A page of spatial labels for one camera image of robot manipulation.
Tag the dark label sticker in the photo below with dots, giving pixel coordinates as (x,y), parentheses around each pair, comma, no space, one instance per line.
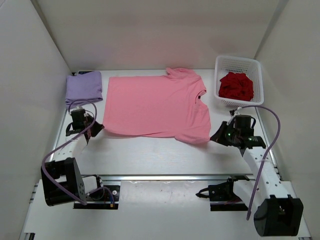
(83,72)

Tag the white plastic laundry basket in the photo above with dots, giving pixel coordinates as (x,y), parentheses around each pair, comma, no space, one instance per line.
(225,64)

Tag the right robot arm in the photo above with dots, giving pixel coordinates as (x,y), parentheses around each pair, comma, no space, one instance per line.
(275,212)

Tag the aluminium rail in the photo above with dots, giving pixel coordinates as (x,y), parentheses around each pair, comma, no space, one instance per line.
(166,178)

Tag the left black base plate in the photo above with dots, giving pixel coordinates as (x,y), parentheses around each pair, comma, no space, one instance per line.
(101,200)

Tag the red t shirt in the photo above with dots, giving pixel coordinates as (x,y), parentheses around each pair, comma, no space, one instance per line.
(236,86)

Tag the purple t shirt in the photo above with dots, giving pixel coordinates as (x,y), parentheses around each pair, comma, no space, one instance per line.
(83,87)

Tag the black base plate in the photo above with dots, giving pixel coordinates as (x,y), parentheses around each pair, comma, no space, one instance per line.
(101,200)
(222,198)

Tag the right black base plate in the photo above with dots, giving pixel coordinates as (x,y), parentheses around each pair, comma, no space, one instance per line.
(222,198)

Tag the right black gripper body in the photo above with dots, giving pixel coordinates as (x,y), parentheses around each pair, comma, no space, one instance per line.
(232,134)

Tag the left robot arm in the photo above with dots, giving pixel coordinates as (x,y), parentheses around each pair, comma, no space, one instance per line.
(61,177)

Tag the pink t shirt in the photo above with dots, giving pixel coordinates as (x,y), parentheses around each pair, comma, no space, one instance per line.
(163,106)

